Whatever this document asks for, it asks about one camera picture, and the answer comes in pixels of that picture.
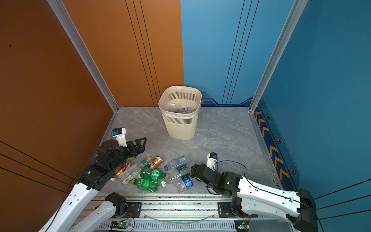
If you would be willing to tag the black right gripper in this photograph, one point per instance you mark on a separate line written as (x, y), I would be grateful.
(193, 172)

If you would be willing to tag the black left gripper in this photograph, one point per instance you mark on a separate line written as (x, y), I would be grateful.
(140, 149)

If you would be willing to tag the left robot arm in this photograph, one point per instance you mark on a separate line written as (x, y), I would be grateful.
(90, 182)

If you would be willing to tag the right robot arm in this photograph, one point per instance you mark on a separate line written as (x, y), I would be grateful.
(250, 198)

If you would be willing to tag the cream slatted waste bin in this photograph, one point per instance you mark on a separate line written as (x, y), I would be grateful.
(180, 126)

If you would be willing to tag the dark green label bottle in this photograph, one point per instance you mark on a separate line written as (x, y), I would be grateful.
(179, 174)

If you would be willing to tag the pale blue label bottle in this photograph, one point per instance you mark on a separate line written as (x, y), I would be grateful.
(176, 163)

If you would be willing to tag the brown label bottle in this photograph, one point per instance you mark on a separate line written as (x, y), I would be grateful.
(152, 163)

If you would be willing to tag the green soda bottle upper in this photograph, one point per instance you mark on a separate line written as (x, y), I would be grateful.
(153, 174)

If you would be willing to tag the green soda bottle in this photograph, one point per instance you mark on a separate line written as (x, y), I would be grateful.
(153, 174)
(146, 184)

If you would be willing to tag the clear flattened bottle white label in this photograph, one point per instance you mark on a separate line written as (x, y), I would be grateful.
(130, 173)

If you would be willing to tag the green soda bottle lower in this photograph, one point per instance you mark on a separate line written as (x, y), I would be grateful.
(146, 184)

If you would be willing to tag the right circuit board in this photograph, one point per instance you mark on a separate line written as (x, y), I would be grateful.
(241, 226)

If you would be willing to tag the circuit board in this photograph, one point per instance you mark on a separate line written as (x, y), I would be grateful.
(241, 226)
(119, 225)

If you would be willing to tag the left circuit board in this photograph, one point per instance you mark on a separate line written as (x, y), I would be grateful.
(119, 225)

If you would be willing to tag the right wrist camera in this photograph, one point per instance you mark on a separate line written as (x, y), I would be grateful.
(212, 159)

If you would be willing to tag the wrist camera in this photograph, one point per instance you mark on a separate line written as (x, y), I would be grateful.
(119, 135)
(212, 159)

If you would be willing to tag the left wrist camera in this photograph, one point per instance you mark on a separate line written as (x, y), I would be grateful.
(119, 135)

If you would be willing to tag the aluminium rail frame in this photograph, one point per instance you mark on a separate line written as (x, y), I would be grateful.
(183, 213)

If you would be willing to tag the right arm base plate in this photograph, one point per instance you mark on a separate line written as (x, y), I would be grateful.
(224, 210)

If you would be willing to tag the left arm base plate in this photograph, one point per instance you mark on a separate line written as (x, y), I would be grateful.
(128, 209)

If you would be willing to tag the left aluminium corner post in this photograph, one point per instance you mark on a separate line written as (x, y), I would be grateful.
(71, 30)

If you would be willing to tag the aluminium corner post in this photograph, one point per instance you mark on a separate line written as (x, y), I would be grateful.
(71, 30)
(285, 35)

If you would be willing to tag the right aluminium corner post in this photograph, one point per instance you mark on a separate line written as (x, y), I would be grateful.
(285, 35)

